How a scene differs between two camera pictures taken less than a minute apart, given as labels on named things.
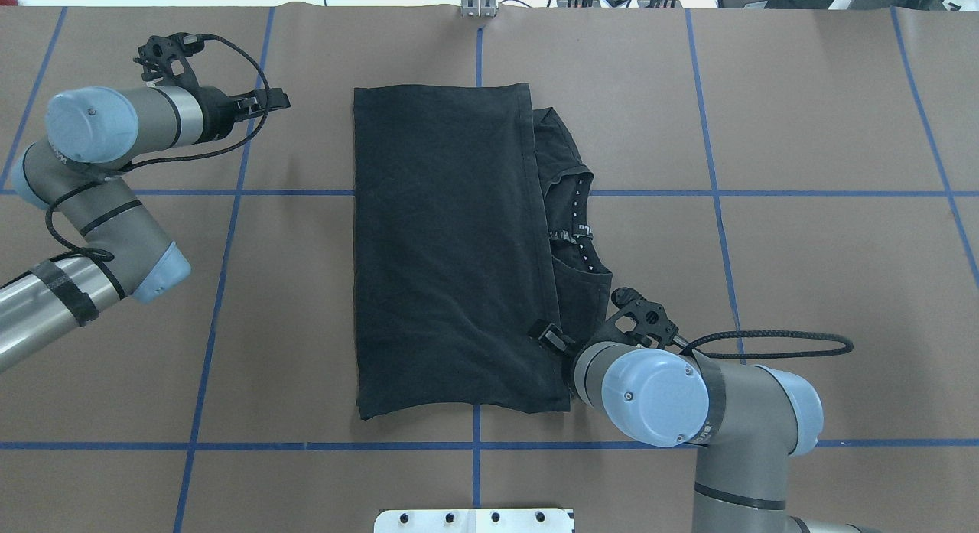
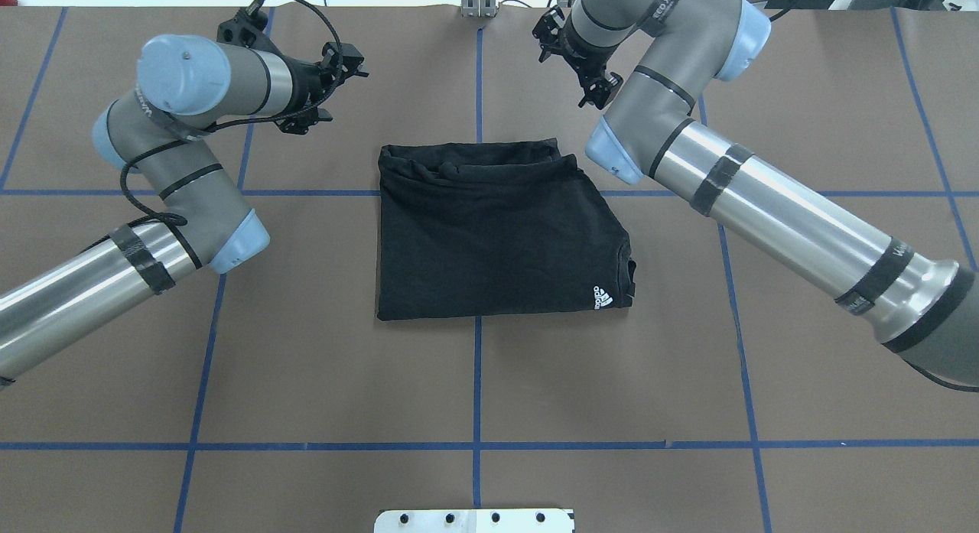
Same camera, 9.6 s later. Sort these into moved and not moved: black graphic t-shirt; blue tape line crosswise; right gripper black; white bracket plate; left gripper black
Moved: black graphic t-shirt; right gripper black; left gripper black
Not moved: blue tape line crosswise; white bracket plate
